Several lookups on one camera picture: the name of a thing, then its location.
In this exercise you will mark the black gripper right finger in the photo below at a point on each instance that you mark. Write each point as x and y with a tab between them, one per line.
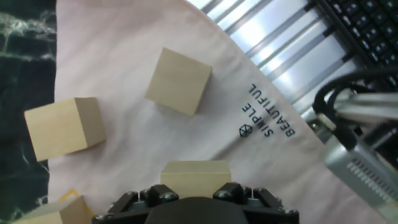
248	194

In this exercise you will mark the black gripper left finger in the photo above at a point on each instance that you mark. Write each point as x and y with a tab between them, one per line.
140	196

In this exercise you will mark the light wooden cube block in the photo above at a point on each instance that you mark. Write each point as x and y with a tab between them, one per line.
59	213
196	179
177	82
59	129

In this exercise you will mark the marble pattern table cloth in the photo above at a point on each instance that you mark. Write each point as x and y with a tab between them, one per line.
124	62

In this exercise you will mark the black keyboard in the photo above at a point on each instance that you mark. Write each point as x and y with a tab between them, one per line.
373	25

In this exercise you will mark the silver camera mount bracket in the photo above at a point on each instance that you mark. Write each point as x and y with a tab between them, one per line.
367	105

